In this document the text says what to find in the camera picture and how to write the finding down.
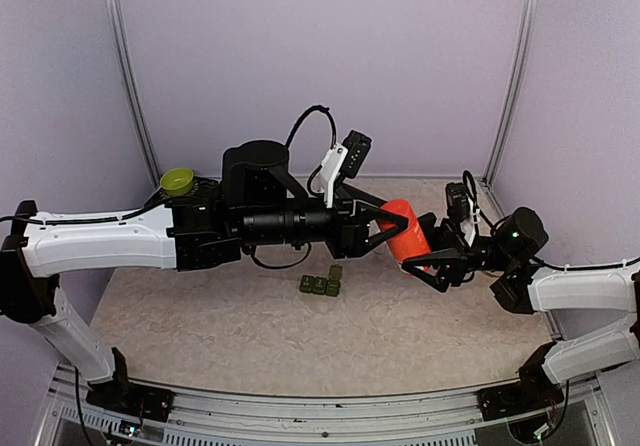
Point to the black square tray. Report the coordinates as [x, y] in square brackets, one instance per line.
[201, 187]

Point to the left aluminium frame post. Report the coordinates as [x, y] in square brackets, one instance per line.
[141, 130]

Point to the right aluminium frame post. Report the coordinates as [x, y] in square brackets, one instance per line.
[514, 84]

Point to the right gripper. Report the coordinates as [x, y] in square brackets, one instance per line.
[453, 256]

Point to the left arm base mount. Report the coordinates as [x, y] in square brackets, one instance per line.
[137, 400]

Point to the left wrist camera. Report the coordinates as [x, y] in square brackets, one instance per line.
[342, 161]

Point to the green pill organizer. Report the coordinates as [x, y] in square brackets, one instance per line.
[329, 285]

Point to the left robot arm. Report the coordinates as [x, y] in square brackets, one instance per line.
[257, 202]

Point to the aluminium frame post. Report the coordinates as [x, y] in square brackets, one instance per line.
[141, 130]
[514, 84]

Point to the front aluminium rail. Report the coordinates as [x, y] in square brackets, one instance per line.
[199, 416]

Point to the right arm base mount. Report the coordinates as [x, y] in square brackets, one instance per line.
[515, 399]

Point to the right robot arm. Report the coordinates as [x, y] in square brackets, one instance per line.
[527, 285]

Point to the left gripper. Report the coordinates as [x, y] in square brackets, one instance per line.
[356, 243]

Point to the lime green bowl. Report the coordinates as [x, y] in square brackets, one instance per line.
[177, 182]

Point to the red pill bottle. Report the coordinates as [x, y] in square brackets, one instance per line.
[412, 241]

